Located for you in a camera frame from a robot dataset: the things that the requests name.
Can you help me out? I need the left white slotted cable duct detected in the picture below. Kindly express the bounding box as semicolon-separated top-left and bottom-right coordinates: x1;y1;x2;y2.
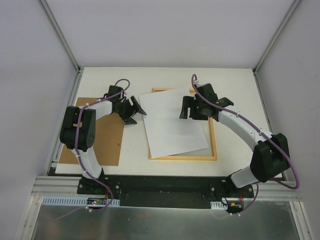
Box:
42;196;121;208

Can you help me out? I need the white slotted cable duct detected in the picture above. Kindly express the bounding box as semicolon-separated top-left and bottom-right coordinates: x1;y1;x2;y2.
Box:
210;201;228;211
42;196;121;208

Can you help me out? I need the aluminium corner post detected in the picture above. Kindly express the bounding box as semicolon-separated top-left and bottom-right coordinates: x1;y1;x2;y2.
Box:
252;0;303;76
38;0;82;73

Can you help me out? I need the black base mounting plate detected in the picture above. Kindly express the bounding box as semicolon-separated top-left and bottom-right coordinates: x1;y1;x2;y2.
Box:
77;175;254;209

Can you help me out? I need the right aluminium corner post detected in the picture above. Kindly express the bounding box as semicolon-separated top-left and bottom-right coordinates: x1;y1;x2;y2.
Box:
252;0;303;76

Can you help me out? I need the yellow photo frame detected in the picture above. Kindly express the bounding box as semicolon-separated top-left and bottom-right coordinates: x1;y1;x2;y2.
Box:
149;88;218;161

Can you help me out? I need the shiny metal sheet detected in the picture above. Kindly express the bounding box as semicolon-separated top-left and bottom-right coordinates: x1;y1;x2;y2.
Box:
32;201;300;240

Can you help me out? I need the left aluminium corner post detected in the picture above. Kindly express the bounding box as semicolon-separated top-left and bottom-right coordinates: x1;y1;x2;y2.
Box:
38;0;82;73

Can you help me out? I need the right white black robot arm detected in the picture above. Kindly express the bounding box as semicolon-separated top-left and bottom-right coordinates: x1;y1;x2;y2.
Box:
179;83;290;198

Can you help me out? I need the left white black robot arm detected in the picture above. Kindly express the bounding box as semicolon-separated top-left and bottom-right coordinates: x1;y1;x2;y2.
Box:
59;85;147;195

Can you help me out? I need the aluminium front rail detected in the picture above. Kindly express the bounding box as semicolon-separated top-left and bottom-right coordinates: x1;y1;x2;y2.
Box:
31;176;303;202

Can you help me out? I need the brown cardboard backing board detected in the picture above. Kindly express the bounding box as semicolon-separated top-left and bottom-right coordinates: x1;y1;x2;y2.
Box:
58;97;125;167

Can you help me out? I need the printed street photo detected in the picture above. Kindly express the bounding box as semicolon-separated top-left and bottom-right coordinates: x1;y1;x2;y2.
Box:
139;87;209;159

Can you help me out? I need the right white slotted cable duct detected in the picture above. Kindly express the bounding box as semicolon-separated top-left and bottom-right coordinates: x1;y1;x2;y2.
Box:
210;201;228;211

